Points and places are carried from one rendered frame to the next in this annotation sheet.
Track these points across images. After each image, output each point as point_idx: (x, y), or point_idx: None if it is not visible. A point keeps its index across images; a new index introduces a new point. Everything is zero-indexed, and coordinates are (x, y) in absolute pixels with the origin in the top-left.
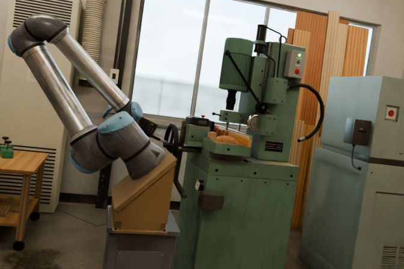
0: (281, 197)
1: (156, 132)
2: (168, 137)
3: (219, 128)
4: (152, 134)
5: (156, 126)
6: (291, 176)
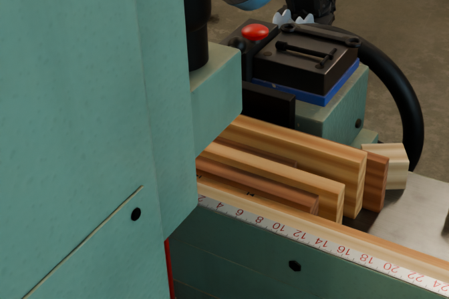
0: None
1: (285, 10)
2: (400, 114)
3: (230, 153)
4: (280, 9)
5: None
6: None
